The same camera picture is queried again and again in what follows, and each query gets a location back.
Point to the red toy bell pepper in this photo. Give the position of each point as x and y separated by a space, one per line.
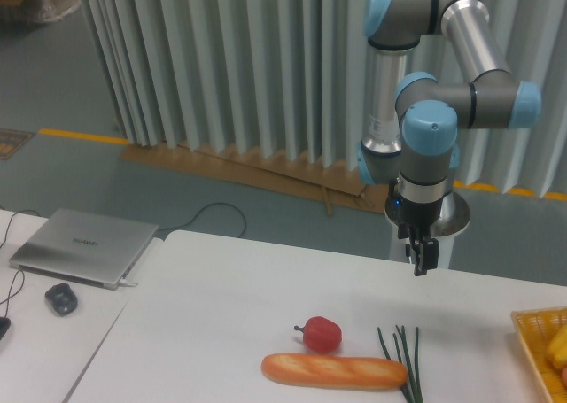
320 335

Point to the grey pleated curtain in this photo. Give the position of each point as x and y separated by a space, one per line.
298 76

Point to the black object at left edge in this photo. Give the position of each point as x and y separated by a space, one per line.
5 324

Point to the toy baguette bread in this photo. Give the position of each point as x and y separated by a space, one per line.
333 372

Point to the brown cardboard sheet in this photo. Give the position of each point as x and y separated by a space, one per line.
333 185

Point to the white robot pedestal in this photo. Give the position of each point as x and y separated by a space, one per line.
454 218

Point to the yellow wicker basket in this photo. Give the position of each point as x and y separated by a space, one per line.
535 329

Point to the yellow toy bell pepper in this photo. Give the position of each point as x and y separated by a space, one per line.
556 350

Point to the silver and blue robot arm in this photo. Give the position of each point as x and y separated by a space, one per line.
411 144

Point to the black computer mouse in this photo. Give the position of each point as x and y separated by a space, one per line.
62 299

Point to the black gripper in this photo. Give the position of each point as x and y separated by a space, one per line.
412 208

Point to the silver Huawei laptop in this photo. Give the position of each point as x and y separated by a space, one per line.
85 247

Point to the green toy chives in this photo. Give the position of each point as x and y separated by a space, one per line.
407 353

